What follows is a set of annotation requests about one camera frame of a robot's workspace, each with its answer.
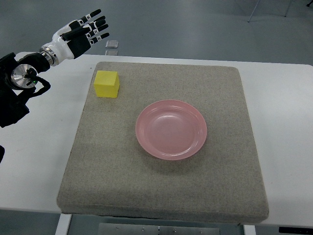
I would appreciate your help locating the black label strip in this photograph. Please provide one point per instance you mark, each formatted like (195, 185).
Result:
(296, 230)

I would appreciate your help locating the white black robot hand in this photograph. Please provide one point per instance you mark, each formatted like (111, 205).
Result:
(75, 38)

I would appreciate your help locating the grey metal base plate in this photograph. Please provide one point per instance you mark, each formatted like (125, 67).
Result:
(132, 229)

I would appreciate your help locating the metal chair legs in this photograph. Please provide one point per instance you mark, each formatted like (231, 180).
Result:
(284, 9)

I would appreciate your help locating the pink plate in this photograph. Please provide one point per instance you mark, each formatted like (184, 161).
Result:
(171, 130)

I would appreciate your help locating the yellow cube block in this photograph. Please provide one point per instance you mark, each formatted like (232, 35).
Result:
(106, 84)

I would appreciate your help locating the beige foam mat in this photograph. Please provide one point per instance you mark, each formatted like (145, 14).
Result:
(109, 173)

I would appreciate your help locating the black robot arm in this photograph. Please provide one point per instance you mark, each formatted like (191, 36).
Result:
(20, 81)

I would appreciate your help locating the white table leg frame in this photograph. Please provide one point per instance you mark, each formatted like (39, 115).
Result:
(63, 224)

